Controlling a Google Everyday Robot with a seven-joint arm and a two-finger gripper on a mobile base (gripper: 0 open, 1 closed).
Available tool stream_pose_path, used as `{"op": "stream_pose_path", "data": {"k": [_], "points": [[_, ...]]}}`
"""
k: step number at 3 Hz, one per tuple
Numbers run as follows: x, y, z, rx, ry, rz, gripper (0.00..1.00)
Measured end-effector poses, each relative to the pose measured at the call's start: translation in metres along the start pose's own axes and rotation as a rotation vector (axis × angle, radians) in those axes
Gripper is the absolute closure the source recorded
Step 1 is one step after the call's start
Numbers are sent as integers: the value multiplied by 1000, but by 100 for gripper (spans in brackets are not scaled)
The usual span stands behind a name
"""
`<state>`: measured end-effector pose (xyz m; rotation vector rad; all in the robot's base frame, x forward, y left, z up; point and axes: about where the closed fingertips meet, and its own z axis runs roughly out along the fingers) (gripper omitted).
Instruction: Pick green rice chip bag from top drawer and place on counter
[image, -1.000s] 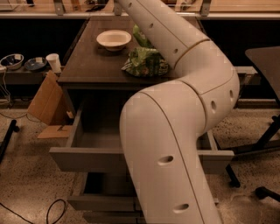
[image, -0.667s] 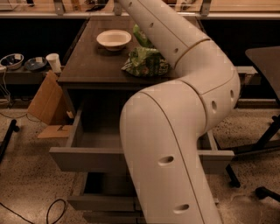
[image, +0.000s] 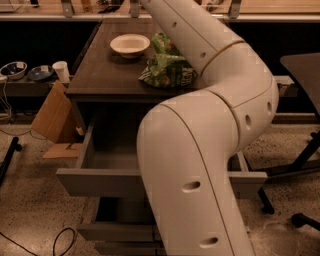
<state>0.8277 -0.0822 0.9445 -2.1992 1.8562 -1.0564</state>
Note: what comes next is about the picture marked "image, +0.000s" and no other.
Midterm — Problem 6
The green chip bag on counter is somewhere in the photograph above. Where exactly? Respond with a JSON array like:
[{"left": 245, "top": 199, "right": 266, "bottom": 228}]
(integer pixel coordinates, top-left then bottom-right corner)
[{"left": 139, "top": 54, "right": 197, "bottom": 88}]

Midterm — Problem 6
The black table base right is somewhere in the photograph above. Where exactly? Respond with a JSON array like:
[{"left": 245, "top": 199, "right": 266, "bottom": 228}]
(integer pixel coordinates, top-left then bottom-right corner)
[{"left": 256, "top": 52, "right": 320, "bottom": 232}]

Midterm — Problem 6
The grey open middle drawer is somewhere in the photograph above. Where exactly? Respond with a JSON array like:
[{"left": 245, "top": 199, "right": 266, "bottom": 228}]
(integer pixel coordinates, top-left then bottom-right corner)
[{"left": 76, "top": 197, "right": 251, "bottom": 243}]

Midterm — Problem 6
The blue bowl left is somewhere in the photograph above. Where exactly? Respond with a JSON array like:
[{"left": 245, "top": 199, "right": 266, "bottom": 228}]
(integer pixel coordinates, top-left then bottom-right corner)
[{"left": 0, "top": 61, "right": 27, "bottom": 81}]

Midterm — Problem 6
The grey open drawer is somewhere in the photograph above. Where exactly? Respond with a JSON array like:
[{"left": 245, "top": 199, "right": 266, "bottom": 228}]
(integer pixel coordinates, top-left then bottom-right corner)
[
  {"left": 55, "top": 113, "right": 268, "bottom": 200},
  {"left": 76, "top": 197, "right": 251, "bottom": 243}
]

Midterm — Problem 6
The white bowl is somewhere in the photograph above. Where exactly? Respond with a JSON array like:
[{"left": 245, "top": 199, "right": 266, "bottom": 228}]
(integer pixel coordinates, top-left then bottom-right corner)
[{"left": 110, "top": 34, "right": 150, "bottom": 59}]

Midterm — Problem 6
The blue bowl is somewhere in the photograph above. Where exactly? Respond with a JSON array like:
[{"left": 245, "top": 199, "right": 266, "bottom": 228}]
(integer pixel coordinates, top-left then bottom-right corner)
[
  {"left": 28, "top": 65, "right": 54, "bottom": 82},
  {"left": 0, "top": 61, "right": 27, "bottom": 81}
]

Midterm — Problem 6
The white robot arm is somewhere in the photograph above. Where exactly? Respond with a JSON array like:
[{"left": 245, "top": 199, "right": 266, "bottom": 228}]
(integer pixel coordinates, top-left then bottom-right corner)
[{"left": 137, "top": 0, "right": 279, "bottom": 256}]

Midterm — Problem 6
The black floor cable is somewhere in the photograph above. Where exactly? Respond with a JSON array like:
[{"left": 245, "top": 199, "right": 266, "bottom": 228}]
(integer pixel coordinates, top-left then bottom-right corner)
[{"left": 0, "top": 227, "right": 78, "bottom": 256}]

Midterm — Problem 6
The blue bowl right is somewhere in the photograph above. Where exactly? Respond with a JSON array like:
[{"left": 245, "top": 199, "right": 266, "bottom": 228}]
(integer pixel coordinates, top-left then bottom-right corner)
[{"left": 28, "top": 65, "right": 54, "bottom": 82}]

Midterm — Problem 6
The grey drawer cabinet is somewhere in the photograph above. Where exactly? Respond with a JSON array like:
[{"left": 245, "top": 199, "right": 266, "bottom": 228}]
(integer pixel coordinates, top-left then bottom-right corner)
[{"left": 65, "top": 18, "right": 260, "bottom": 138}]

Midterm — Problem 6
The grey side shelf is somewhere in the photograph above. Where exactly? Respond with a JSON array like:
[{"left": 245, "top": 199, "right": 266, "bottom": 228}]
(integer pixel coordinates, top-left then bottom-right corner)
[{"left": 0, "top": 76, "right": 58, "bottom": 97}]

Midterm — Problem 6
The grey open top drawer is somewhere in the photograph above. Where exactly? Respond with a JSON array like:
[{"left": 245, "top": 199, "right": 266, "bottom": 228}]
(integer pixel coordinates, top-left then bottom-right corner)
[{"left": 55, "top": 113, "right": 268, "bottom": 200}]

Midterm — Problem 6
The black stand leg left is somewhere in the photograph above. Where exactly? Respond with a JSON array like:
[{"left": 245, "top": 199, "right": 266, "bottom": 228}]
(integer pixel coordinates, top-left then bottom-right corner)
[{"left": 0, "top": 136, "right": 22, "bottom": 185}]

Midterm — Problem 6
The green rice chip bag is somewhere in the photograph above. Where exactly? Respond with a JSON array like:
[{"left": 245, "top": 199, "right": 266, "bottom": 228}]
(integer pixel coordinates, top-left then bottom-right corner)
[{"left": 151, "top": 32, "right": 181, "bottom": 56}]

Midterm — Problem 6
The brown cardboard box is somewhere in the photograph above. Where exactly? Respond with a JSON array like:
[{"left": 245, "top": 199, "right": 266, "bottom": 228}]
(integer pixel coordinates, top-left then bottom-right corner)
[{"left": 31, "top": 80, "right": 82, "bottom": 159}]

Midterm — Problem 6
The white paper cup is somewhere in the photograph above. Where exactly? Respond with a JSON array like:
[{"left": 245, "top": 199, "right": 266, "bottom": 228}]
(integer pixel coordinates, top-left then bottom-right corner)
[{"left": 52, "top": 61, "right": 70, "bottom": 83}]

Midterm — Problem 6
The grey bottom drawer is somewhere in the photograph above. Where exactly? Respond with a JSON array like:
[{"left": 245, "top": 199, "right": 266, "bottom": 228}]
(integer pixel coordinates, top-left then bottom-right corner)
[{"left": 95, "top": 242, "right": 167, "bottom": 256}]

